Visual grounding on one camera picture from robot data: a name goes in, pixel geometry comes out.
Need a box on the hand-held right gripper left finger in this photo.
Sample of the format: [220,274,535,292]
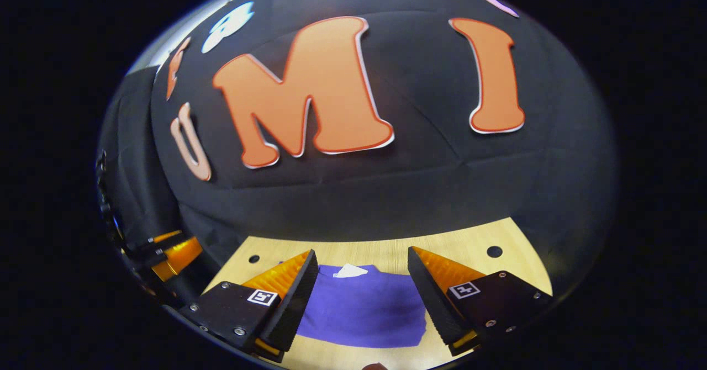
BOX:
[178,250,320,363]

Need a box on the purple shirt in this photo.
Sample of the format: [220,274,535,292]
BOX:
[296,264,429,348]

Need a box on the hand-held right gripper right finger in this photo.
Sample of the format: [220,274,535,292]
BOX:
[407,246,554,357]

